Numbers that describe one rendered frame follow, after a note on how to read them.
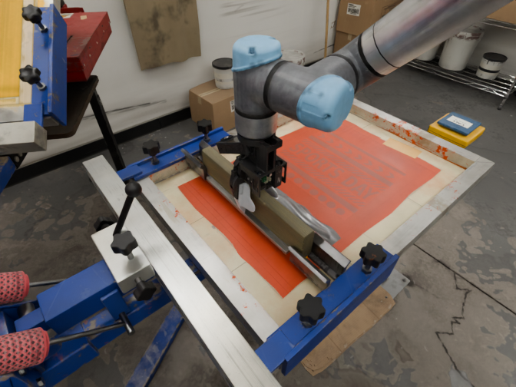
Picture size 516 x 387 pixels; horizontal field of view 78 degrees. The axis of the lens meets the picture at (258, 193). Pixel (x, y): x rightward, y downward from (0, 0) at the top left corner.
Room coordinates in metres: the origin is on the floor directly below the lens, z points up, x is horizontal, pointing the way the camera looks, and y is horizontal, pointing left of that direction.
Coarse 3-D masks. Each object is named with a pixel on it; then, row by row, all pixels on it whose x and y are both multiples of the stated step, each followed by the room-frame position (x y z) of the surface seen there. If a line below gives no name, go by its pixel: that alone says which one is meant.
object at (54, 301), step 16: (80, 272) 0.30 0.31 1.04; (96, 272) 0.30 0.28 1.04; (64, 288) 0.27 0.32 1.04; (80, 288) 0.27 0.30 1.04; (96, 288) 0.27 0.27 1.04; (112, 288) 0.28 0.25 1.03; (48, 304) 0.24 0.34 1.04; (64, 304) 0.24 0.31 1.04; (80, 304) 0.25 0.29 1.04; (96, 304) 0.26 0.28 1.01; (48, 320) 0.22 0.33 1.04; (64, 320) 0.23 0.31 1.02; (80, 320) 0.24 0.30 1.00
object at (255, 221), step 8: (216, 184) 0.58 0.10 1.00; (224, 192) 0.55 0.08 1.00; (232, 200) 0.52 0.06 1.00; (248, 216) 0.48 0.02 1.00; (256, 224) 0.45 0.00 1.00; (264, 232) 0.43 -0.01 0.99; (272, 232) 0.43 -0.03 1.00; (272, 240) 0.41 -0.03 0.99; (280, 240) 0.41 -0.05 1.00; (280, 248) 0.39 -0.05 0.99
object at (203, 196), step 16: (304, 128) 0.90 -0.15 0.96; (352, 128) 0.90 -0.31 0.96; (288, 144) 0.81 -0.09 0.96; (368, 144) 0.81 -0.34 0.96; (192, 192) 0.60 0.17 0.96; (208, 192) 0.60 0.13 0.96; (288, 192) 0.60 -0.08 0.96; (208, 208) 0.54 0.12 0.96; (224, 208) 0.54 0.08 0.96; (224, 224) 0.49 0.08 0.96
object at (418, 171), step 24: (384, 144) 0.81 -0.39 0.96; (408, 168) 0.69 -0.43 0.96; (432, 168) 0.69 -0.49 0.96; (384, 192) 0.60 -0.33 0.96; (408, 192) 0.60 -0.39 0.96; (336, 216) 0.51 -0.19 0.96; (360, 216) 0.51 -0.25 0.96; (384, 216) 0.51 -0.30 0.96; (240, 240) 0.44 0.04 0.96; (264, 240) 0.44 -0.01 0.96; (264, 264) 0.38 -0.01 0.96; (288, 264) 0.38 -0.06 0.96; (288, 288) 0.32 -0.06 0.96
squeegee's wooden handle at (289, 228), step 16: (208, 160) 0.61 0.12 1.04; (224, 160) 0.59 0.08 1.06; (208, 176) 0.62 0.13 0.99; (224, 176) 0.56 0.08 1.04; (256, 208) 0.47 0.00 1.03; (272, 208) 0.44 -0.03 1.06; (272, 224) 0.43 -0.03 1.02; (288, 224) 0.40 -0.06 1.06; (304, 224) 0.40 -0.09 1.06; (288, 240) 0.39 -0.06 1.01; (304, 240) 0.36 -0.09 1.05
